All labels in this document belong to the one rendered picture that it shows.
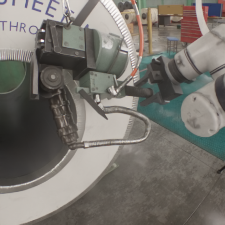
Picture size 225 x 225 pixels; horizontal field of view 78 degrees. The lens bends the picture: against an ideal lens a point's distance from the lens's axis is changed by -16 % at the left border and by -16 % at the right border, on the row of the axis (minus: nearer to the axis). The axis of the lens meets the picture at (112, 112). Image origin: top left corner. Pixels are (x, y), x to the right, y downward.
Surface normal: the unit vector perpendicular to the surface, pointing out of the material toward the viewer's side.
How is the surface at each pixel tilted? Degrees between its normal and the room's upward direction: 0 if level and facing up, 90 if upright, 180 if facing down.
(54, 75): 58
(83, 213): 0
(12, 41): 90
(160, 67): 65
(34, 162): 1
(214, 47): 77
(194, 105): 89
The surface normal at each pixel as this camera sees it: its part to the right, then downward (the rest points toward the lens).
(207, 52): -0.70, 0.33
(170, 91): -0.80, 0.00
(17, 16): 0.61, 0.40
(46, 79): 0.59, -0.18
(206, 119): -0.84, 0.41
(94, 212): -0.11, -0.82
